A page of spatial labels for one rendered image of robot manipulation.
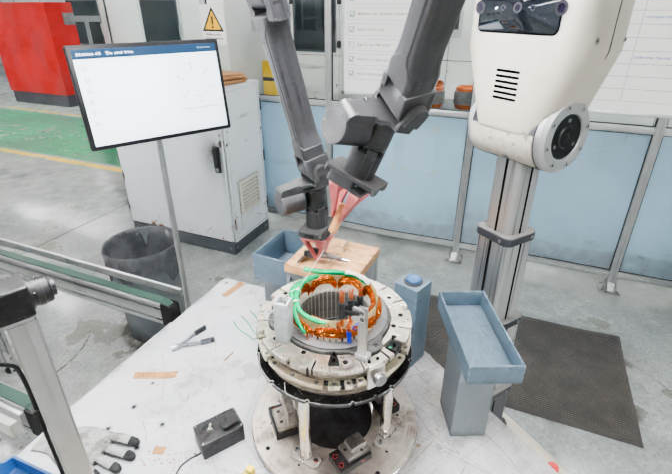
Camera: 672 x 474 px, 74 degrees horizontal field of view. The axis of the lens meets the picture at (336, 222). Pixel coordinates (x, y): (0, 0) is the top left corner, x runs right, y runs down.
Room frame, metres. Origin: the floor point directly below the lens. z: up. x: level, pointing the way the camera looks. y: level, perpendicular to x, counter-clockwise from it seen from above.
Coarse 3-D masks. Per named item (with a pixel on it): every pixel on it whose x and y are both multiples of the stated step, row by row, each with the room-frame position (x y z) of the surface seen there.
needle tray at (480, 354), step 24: (456, 312) 0.85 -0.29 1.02; (480, 312) 0.85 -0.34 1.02; (456, 336) 0.72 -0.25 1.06; (480, 336) 0.76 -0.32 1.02; (504, 336) 0.73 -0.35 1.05; (456, 360) 0.74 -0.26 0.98; (480, 360) 0.69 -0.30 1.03; (504, 360) 0.69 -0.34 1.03; (456, 384) 0.71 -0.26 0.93; (480, 384) 0.70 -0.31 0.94; (456, 408) 0.70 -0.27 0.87; (480, 408) 0.71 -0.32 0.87; (456, 432) 0.70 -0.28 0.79; (480, 432) 0.71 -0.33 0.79
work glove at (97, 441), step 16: (48, 432) 0.71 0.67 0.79; (80, 432) 0.70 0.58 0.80; (96, 432) 0.70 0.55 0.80; (112, 432) 0.70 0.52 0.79; (32, 448) 0.67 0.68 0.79; (48, 448) 0.67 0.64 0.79; (96, 448) 0.66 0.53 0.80; (112, 448) 0.66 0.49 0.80; (96, 464) 0.63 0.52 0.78; (112, 464) 0.62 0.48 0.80
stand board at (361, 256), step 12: (336, 240) 1.13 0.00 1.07; (300, 252) 1.06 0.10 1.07; (336, 252) 1.06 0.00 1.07; (348, 252) 1.06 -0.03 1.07; (360, 252) 1.06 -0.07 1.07; (372, 252) 1.06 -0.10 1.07; (288, 264) 1.00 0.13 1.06; (300, 264) 1.00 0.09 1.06; (312, 264) 1.00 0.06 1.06; (324, 264) 1.00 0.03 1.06; (336, 264) 1.00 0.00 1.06; (348, 264) 1.00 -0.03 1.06; (360, 264) 1.00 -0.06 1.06
